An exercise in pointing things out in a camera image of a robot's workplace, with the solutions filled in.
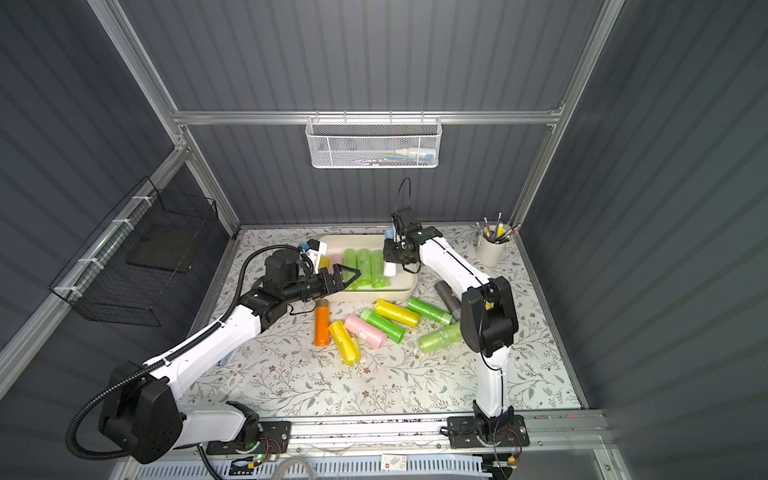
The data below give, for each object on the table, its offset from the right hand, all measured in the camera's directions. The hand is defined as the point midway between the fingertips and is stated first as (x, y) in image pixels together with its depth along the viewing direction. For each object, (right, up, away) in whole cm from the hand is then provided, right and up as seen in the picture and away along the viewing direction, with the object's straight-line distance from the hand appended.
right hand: (392, 252), depth 93 cm
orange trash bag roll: (-22, -21, 0) cm, 31 cm away
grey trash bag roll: (+19, -16, +4) cm, 25 cm away
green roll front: (-5, -9, +6) cm, 12 cm away
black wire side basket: (-64, -4, -21) cm, 68 cm away
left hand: (-9, -7, -17) cm, 21 cm away
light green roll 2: (+14, -25, -6) cm, 30 cm away
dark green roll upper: (+12, -19, +1) cm, 22 cm away
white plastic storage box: (+4, -12, +10) cm, 16 cm away
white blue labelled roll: (-1, -5, -3) cm, 6 cm away
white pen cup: (+34, +3, +8) cm, 36 cm away
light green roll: (-15, -3, +13) cm, 20 cm away
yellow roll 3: (+4, -20, -1) cm, 20 cm away
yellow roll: (-17, -2, -21) cm, 27 cm away
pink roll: (-8, -24, -4) cm, 25 cm away
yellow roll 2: (-13, -27, -8) cm, 31 cm away
